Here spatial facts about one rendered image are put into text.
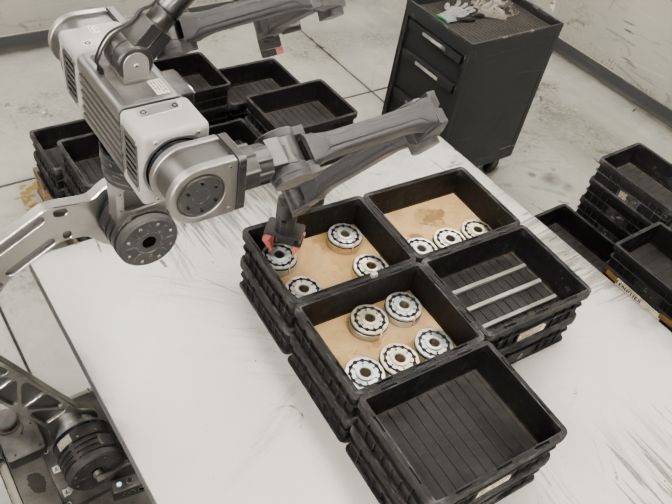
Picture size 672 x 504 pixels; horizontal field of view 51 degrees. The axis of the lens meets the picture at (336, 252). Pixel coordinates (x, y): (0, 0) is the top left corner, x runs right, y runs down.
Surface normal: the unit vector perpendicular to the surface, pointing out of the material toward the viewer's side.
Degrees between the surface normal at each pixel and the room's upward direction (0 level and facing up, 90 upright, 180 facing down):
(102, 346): 0
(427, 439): 0
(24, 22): 90
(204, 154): 0
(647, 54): 90
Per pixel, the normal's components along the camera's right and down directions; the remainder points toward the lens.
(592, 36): -0.81, 0.32
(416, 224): 0.14, -0.71
